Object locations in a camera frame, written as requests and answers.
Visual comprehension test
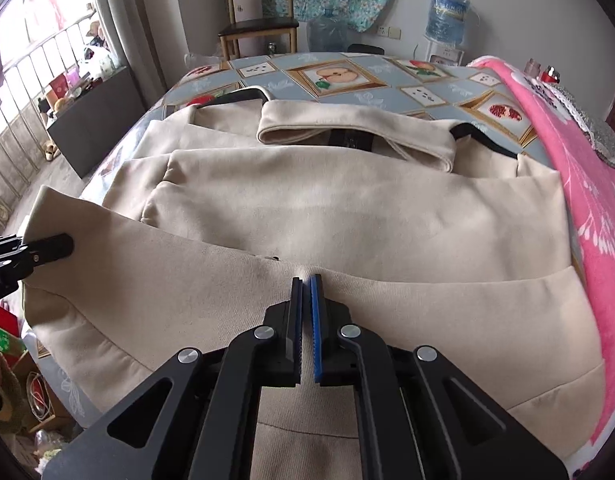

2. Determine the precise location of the fruit pattern tablecloth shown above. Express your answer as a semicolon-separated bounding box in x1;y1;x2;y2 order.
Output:
25;58;570;429

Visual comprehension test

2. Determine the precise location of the wooden chair black seat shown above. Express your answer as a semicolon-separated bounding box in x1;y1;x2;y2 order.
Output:
217;0;301;61

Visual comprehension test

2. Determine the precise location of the beige zip jacket black trim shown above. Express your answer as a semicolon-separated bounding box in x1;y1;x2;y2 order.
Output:
23;88;606;479

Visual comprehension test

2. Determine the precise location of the red gift box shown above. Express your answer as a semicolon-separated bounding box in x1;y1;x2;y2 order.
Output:
0;306;25;365

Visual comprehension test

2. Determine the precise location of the grey curtain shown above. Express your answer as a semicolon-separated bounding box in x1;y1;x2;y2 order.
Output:
94;0;166;106

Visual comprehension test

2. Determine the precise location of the dark low cabinet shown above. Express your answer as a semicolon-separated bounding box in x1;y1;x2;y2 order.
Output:
47;67;146;178

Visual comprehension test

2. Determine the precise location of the metal window railing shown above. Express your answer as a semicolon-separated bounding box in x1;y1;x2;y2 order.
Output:
0;10;94;234

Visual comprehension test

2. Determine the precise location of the grey patterned cloth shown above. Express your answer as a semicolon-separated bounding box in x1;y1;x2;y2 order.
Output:
545;82;615;170

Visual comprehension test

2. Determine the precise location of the pink floral blanket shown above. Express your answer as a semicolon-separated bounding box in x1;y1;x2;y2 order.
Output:
469;55;615;478

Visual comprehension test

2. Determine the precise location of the white water dispenser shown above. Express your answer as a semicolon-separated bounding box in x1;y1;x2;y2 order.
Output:
425;40;464;66

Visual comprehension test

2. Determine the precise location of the blue water jug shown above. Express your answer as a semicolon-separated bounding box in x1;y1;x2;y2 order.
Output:
425;0;470;48

